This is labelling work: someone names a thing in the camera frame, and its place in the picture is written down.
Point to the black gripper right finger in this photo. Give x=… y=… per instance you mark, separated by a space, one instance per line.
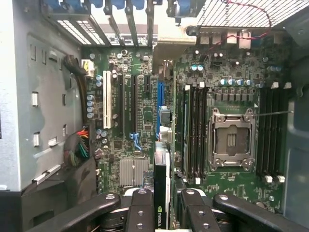
x=198 y=212

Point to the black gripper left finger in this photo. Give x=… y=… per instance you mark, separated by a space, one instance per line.
x=141 y=212

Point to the silver chipset heatsink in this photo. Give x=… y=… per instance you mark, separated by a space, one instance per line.
x=133 y=172

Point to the black RAM slot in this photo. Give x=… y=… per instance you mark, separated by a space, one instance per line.
x=269 y=133
x=261 y=133
x=276 y=133
x=187 y=133
x=205 y=133
x=193 y=133
x=284 y=133
x=199 y=133

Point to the metal CPU socket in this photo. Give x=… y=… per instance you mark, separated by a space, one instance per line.
x=231 y=140

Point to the green motherboard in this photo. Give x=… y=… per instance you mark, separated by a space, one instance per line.
x=142 y=111

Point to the long black expansion slot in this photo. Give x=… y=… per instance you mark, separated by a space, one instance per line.
x=134 y=104
x=121 y=104

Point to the blue expansion slot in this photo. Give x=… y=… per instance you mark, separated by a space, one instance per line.
x=161 y=96

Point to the white expansion slot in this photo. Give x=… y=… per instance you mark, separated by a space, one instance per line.
x=108 y=99

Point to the socket locking lever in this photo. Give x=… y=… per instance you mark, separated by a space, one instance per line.
x=272 y=113

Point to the short black expansion slot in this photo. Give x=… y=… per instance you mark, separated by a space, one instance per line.
x=147 y=84

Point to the open black PC case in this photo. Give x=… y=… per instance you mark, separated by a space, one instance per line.
x=297 y=120

